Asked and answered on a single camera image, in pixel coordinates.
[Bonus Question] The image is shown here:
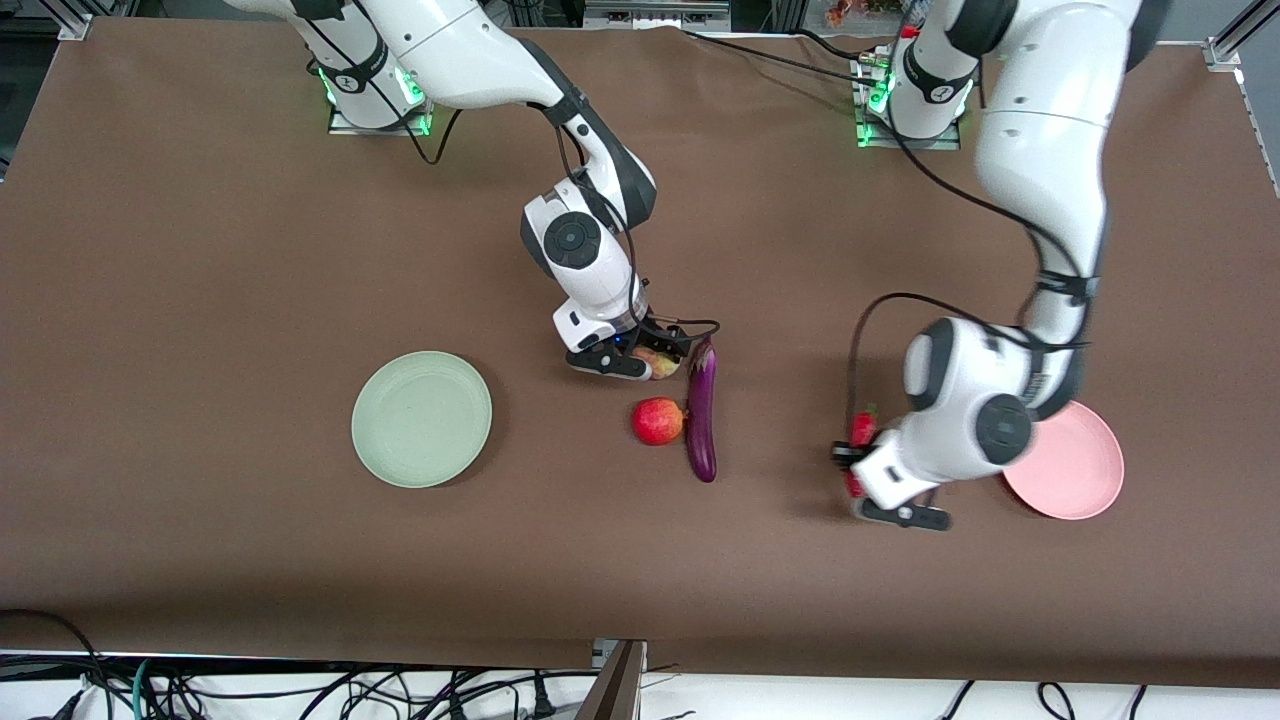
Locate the yellow pink peach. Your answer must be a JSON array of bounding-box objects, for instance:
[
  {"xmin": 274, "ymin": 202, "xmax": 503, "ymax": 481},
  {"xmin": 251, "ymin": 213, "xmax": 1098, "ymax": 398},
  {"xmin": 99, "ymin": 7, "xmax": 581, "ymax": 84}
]
[{"xmin": 632, "ymin": 346, "xmax": 689, "ymax": 382}]

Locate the red chili pepper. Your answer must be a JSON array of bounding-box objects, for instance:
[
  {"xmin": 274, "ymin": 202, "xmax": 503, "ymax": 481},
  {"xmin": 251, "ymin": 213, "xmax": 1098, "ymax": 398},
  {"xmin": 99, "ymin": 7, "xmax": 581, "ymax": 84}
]
[{"xmin": 848, "ymin": 403, "xmax": 881, "ymax": 499}]

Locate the red apple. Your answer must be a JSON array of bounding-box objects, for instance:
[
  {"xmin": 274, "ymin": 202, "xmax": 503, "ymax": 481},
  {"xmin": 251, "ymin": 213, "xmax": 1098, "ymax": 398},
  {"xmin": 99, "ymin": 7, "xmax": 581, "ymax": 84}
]
[{"xmin": 631, "ymin": 397, "xmax": 689, "ymax": 447}]

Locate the long purple eggplant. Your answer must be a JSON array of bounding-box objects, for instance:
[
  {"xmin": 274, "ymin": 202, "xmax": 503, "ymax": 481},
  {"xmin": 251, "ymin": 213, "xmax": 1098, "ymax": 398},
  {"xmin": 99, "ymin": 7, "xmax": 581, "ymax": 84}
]
[{"xmin": 685, "ymin": 340, "xmax": 719, "ymax": 484}]

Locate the pink plate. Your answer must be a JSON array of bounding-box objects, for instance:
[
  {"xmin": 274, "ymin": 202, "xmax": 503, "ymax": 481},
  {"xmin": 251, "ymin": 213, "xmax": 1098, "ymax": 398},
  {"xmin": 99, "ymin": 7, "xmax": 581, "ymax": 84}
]
[{"xmin": 1002, "ymin": 400, "xmax": 1125, "ymax": 521}]

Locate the pale green plate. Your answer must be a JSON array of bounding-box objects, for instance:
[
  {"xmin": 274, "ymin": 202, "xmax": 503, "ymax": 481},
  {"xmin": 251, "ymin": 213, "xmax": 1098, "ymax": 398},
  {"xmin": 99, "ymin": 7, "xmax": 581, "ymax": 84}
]
[{"xmin": 351, "ymin": 350, "xmax": 494, "ymax": 489}]

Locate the grey metal box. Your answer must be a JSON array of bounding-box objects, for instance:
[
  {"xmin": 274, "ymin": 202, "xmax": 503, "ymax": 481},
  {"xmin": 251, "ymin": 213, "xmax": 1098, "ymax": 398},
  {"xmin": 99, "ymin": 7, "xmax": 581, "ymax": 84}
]
[{"xmin": 583, "ymin": 0, "xmax": 732, "ymax": 31}]

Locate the orange toy item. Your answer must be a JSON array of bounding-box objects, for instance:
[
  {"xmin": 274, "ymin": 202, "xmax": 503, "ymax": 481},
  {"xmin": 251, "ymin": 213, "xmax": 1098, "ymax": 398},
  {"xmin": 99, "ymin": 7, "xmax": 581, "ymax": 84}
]
[{"xmin": 826, "ymin": 0, "xmax": 901, "ymax": 28}]

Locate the brown table cover sheet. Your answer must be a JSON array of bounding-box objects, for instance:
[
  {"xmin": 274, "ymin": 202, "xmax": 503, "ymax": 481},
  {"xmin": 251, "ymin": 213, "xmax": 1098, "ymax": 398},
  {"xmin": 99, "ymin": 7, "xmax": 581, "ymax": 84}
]
[{"xmin": 0, "ymin": 18, "xmax": 1280, "ymax": 689}]

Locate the aluminium corner profile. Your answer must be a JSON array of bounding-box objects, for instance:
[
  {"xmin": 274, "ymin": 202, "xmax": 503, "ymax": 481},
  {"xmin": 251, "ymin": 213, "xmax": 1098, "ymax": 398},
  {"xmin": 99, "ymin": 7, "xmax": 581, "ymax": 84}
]
[
  {"xmin": 40, "ymin": 0, "xmax": 96, "ymax": 41},
  {"xmin": 1203, "ymin": 0, "xmax": 1280, "ymax": 71}
]

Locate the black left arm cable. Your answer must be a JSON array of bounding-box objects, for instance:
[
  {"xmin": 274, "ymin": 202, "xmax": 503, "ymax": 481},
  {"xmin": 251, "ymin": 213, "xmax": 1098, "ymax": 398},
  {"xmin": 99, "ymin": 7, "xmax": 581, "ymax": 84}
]
[{"xmin": 846, "ymin": 100, "xmax": 1097, "ymax": 451}]

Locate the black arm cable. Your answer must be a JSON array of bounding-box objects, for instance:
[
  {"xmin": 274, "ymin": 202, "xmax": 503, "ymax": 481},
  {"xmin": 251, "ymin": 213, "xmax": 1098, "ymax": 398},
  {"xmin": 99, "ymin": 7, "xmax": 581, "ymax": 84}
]
[
  {"xmin": 846, "ymin": 100, "xmax": 1097, "ymax": 451},
  {"xmin": 295, "ymin": 15, "xmax": 722, "ymax": 346}
]

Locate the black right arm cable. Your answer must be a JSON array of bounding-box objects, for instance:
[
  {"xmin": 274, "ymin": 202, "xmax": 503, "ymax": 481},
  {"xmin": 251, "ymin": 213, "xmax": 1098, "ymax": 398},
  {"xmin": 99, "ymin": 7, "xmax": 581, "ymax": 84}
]
[{"xmin": 295, "ymin": 15, "xmax": 722, "ymax": 346}]

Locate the long black table cable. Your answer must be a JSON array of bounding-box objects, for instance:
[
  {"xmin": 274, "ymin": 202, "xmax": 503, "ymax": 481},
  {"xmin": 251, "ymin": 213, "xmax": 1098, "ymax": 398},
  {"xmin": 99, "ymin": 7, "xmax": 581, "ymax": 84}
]
[{"xmin": 680, "ymin": 28, "xmax": 881, "ymax": 89}]

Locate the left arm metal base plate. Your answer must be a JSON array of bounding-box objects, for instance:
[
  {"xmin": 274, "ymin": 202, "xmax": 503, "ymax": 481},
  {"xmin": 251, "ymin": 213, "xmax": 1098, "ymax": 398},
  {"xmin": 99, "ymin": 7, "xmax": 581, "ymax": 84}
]
[{"xmin": 853, "ymin": 55, "xmax": 964, "ymax": 151}]

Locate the aluminium profile post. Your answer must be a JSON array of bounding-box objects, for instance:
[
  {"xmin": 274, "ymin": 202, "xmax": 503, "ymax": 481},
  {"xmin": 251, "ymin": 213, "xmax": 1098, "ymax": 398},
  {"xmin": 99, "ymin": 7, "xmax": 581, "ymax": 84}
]
[{"xmin": 577, "ymin": 638, "xmax": 649, "ymax": 720}]

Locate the short black table cable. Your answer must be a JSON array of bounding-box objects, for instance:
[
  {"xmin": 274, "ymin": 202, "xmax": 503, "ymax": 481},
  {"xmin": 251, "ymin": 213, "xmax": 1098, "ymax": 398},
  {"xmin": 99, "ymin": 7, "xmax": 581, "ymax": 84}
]
[{"xmin": 790, "ymin": 27, "xmax": 877, "ymax": 64}]

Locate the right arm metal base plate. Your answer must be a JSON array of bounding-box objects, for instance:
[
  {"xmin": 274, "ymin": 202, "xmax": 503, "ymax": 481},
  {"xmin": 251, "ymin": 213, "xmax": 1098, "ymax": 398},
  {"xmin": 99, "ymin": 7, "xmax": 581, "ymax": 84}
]
[{"xmin": 327, "ymin": 40, "xmax": 442, "ymax": 137}]

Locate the aluminium edge rail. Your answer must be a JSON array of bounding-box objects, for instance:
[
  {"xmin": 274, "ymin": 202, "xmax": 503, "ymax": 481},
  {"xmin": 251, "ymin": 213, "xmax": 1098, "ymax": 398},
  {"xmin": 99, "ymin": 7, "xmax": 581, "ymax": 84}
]
[{"xmin": 1238, "ymin": 68, "xmax": 1280, "ymax": 196}]

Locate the thick black cable loop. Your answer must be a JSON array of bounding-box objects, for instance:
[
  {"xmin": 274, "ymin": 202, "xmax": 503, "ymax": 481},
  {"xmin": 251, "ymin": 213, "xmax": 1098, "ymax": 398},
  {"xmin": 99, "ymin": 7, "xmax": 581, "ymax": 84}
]
[{"xmin": 0, "ymin": 608, "xmax": 113, "ymax": 720}]

